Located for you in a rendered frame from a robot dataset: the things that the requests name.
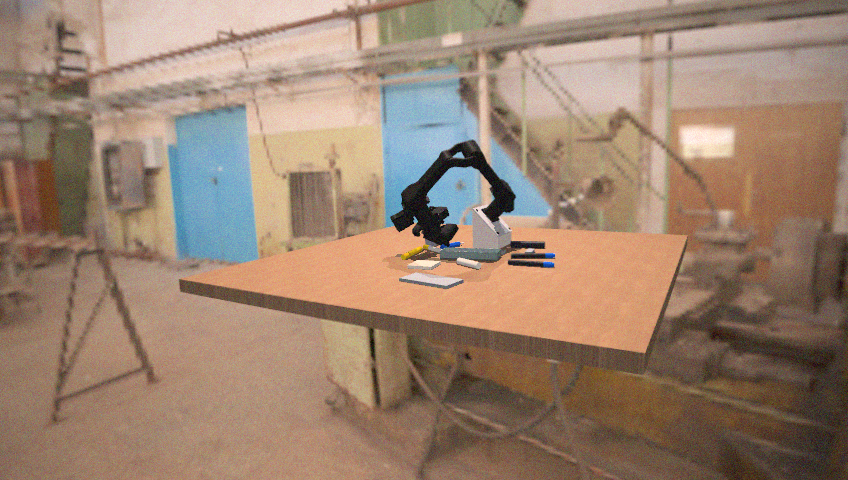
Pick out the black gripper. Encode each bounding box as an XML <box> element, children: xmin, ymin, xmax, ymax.
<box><xmin>412</xmin><ymin>212</ymin><xmax>459</xmax><ymax>247</ymax></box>

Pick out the letter keyboard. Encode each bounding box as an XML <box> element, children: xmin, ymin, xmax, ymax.
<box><xmin>440</xmin><ymin>247</ymin><xmax>501</xmax><ymax>261</ymax></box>

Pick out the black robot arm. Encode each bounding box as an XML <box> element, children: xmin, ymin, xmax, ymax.
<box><xmin>390</xmin><ymin>139</ymin><xmax>516</xmax><ymax>232</ymax></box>

